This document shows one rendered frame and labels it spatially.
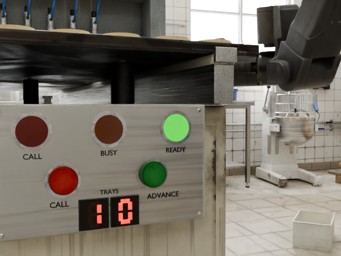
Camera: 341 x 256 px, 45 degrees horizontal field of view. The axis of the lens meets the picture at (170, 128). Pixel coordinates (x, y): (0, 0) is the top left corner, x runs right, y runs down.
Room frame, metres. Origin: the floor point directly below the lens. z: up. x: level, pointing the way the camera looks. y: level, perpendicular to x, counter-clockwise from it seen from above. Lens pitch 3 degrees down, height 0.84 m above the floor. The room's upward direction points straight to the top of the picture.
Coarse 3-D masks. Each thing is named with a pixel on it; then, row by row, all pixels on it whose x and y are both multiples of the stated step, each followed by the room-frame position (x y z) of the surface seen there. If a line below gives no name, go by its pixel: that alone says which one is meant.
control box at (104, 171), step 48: (0, 144) 0.41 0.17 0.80; (48, 144) 0.43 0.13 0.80; (96, 144) 0.45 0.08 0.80; (144, 144) 0.47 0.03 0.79; (192, 144) 0.49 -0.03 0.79; (0, 192) 0.41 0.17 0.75; (48, 192) 0.43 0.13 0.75; (96, 192) 0.45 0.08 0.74; (144, 192) 0.47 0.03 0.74; (192, 192) 0.49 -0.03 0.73; (0, 240) 0.41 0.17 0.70
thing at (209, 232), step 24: (120, 72) 0.55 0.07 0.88; (24, 96) 0.88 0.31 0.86; (120, 96) 0.55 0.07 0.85; (216, 120) 0.54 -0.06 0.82; (216, 144) 0.54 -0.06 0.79; (216, 168) 0.54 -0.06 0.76; (216, 192) 0.54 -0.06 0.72; (216, 216) 0.54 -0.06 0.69; (24, 240) 0.45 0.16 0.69; (48, 240) 0.46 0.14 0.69; (72, 240) 0.47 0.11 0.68; (96, 240) 0.48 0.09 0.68; (120, 240) 0.49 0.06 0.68; (144, 240) 0.50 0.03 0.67; (168, 240) 0.51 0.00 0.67; (192, 240) 0.53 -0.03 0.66; (216, 240) 0.54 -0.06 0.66
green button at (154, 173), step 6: (150, 162) 0.46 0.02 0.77; (156, 162) 0.47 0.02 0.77; (144, 168) 0.46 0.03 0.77; (150, 168) 0.46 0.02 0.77; (156, 168) 0.46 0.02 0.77; (162, 168) 0.47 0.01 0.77; (144, 174) 0.46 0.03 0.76; (150, 174) 0.46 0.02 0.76; (156, 174) 0.46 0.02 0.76; (162, 174) 0.47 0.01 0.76; (144, 180) 0.46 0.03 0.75; (150, 180) 0.46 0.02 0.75; (156, 180) 0.46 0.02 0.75; (162, 180) 0.47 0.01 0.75; (150, 186) 0.46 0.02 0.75; (156, 186) 0.47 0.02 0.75
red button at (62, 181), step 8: (56, 168) 0.43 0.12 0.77; (64, 168) 0.43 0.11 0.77; (56, 176) 0.42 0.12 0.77; (64, 176) 0.42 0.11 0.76; (72, 176) 0.43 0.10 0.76; (56, 184) 0.42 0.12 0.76; (64, 184) 0.42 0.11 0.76; (72, 184) 0.43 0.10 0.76; (56, 192) 0.42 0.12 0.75; (64, 192) 0.42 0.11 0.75
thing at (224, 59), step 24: (216, 48) 0.50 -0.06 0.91; (144, 72) 0.74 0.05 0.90; (168, 72) 0.63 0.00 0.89; (192, 72) 0.56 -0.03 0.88; (216, 72) 0.50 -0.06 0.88; (72, 96) 1.46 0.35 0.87; (96, 96) 1.10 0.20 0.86; (144, 96) 0.74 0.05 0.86; (168, 96) 0.64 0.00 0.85; (192, 96) 0.56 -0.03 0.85; (216, 96) 0.50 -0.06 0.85
